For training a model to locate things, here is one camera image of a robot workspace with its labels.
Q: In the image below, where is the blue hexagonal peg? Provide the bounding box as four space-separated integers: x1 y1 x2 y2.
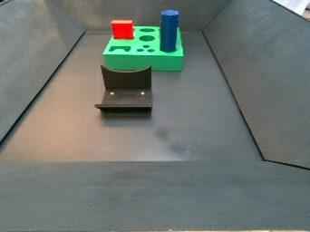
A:
161 10 179 53

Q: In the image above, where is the black curved peg holder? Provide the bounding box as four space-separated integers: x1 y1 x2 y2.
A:
95 65 153 111

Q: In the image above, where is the green shape sorting board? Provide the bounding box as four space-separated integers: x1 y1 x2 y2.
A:
103 26 185 72

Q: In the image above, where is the red square block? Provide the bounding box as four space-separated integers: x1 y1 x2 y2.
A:
111 20 134 40

